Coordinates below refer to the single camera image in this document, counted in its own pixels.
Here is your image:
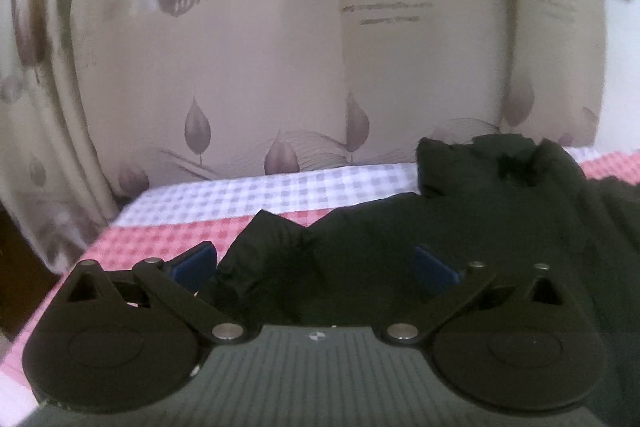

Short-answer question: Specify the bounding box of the pink checked bed sheet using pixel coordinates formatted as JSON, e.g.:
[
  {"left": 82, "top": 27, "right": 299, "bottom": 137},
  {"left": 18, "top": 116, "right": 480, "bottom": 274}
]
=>
[{"left": 0, "top": 146, "right": 640, "bottom": 427}]

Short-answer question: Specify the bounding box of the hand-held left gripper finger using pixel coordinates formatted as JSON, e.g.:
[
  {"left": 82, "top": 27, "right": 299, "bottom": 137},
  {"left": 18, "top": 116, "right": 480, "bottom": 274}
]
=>
[{"left": 384, "top": 244, "right": 568, "bottom": 349}]

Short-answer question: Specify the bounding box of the beige leaf print curtain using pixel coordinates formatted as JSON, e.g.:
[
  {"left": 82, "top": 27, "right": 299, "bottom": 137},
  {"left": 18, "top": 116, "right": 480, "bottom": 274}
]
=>
[{"left": 0, "top": 0, "right": 610, "bottom": 279}]

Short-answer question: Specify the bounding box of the black hooded jacket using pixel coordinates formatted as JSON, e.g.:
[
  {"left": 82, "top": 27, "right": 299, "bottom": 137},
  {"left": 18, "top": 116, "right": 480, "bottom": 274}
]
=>
[{"left": 197, "top": 133, "right": 640, "bottom": 410}]

